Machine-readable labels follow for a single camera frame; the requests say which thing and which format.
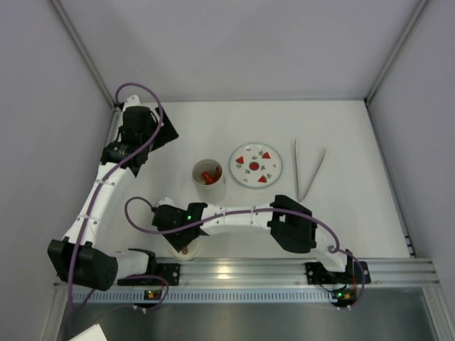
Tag white lid with wooden handle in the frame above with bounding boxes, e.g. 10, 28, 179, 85
168, 239, 200, 261

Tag metal serving tongs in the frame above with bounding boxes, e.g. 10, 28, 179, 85
291, 138, 328, 202

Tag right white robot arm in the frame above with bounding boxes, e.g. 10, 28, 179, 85
152, 195, 368, 285

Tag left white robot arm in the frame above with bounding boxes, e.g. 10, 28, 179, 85
47, 94, 178, 291

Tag white cylindrical lunch container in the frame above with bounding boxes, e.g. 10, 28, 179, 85
191, 159, 227, 204

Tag white plate with blue rim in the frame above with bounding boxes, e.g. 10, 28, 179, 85
229, 143, 284, 189

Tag white paper sheet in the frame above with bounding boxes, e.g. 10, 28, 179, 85
70, 324, 107, 341

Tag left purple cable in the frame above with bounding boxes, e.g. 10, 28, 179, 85
67, 82, 164, 313

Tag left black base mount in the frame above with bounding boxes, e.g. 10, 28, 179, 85
117, 263, 181, 286

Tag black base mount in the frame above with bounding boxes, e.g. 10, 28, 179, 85
305, 261, 371, 286
117, 263, 181, 286

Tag slotted grey cable duct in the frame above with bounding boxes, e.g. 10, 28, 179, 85
88, 288, 336, 304

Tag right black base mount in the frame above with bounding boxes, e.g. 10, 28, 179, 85
305, 261, 371, 286

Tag aluminium mounting rail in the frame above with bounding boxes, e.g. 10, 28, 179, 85
177, 258, 439, 289

